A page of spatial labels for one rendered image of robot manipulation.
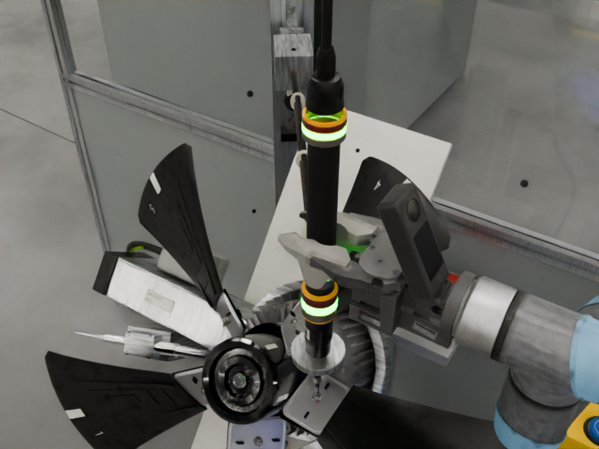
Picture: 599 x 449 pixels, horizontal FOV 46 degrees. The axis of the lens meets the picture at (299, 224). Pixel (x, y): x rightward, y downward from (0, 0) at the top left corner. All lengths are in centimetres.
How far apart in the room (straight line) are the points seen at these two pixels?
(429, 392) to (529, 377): 136
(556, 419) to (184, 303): 67
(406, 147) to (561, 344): 58
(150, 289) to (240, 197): 76
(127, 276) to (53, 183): 224
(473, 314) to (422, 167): 51
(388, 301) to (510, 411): 17
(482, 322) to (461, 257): 98
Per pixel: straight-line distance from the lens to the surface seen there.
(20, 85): 436
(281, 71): 131
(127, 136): 215
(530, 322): 71
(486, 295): 71
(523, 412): 77
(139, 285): 127
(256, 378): 97
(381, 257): 74
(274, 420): 107
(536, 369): 72
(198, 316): 121
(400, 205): 68
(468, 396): 202
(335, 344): 92
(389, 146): 120
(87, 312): 283
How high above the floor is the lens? 201
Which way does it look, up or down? 41 degrees down
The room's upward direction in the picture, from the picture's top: straight up
